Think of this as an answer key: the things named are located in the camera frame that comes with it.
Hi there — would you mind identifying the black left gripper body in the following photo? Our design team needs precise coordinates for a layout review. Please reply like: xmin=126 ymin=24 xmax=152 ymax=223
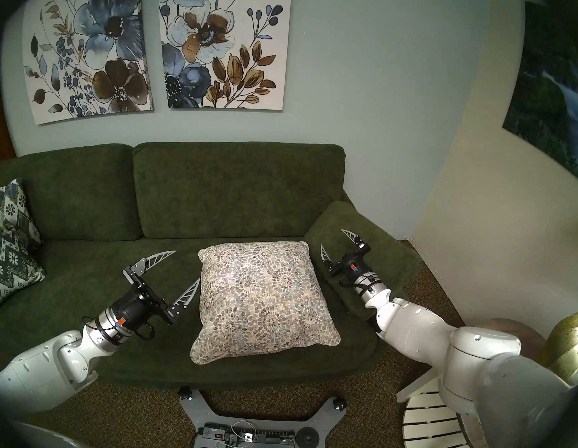
xmin=110 ymin=265 xmax=181 ymax=334

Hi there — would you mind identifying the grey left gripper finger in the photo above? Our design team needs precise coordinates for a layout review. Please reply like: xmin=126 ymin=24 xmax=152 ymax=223
xmin=167 ymin=277 xmax=201 ymax=324
xmin=130 ymin=249 xmax=177 ymax=280

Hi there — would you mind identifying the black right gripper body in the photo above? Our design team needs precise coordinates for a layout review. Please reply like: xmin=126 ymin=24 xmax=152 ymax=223
xmin=328 ymin=241 xmax=373 ymax=284

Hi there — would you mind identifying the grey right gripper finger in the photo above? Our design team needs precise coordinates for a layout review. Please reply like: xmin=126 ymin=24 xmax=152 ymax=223
xmin=340 ymin=229 xmax=370 ymax=252
xmin=319 ymin=245 xmax=338 ymax=273

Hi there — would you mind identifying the grey pebble print cushion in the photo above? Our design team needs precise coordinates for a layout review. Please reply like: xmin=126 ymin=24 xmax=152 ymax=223
xmin=189 ymin=237 xmax=344 ymax=371

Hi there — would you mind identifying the narrow green sofa back cushion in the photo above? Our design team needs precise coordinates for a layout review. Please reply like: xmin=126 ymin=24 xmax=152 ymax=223
xmin=0 ymin=138 xmax=147 ymax=244

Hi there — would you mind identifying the wide green sofa back cushion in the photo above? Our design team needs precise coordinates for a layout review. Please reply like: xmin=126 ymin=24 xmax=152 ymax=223
xmin=129 ymin=136 xmax=346 ymax=248

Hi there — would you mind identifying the blue green zigzag cushion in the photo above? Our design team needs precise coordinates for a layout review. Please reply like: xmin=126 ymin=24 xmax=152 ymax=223
xmin=0 ymin=178 xmax=51 ymax=319

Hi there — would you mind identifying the green sofa armrest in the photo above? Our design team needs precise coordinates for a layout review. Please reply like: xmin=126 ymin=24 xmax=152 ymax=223
xmin=300 ymin=199 xmax=426 ymax=323

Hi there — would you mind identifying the green fabric sofa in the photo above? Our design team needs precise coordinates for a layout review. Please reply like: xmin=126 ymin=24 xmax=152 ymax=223
xmin=0 ymin=130 xmax=429 ymax=399

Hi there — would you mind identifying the black power strip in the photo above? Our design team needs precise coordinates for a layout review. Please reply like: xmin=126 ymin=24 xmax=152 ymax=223
xmin=203 ymin=423 xmax=296 ymax=448

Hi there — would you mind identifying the round wooden table top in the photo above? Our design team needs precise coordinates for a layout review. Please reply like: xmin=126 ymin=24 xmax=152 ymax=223
xmin=460 ymin=317 xmax=548 ymax=362

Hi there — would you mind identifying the dark blue flower canvas painting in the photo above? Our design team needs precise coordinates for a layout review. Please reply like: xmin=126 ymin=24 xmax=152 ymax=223
xmin=19 ymin=0 xmax=158 ymax=131

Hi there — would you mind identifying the brown leaves flower canvas painting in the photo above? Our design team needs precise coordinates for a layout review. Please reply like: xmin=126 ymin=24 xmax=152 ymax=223
xmin=153 ymin=0 xmax=292 ymax=115

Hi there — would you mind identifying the gold vase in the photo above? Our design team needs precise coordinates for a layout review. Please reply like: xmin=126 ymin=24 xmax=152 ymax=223
xmin=535 ymin=311 xmax=578 ymax=387

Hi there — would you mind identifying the forest waterfall poster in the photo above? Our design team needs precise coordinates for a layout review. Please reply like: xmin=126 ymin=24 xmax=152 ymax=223
xmin=500 ymin=0 xmax=578 ymax=196

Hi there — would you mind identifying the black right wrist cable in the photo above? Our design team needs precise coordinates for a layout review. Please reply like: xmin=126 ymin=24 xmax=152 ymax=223
xmin=338 ymin=275 xmax=379 ymax=297

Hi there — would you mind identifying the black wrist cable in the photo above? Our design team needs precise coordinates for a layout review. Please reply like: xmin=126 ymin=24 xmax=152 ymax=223
xmin=81 ymin=315 xmax=156 ymax=341
xmin=338 ymin=275 xmax=379 ymax=297

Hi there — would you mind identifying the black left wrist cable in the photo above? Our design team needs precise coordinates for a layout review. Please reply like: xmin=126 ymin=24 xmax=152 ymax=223
xmin=81 ymin=315 xmax=156 ymax=341

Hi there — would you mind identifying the white cable loop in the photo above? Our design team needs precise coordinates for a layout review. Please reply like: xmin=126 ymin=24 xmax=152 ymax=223
xmin=231 ymin=419 xmax=258 ymax=446

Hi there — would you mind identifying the black base cable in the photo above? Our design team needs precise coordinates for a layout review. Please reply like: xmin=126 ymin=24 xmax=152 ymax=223
xmin=187 ymin=427 xmax=233 ymax=448

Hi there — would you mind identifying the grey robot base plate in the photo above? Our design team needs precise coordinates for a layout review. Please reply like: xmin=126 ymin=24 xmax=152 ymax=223
xmin=174 ymin=386 xmax=348 ymax=448

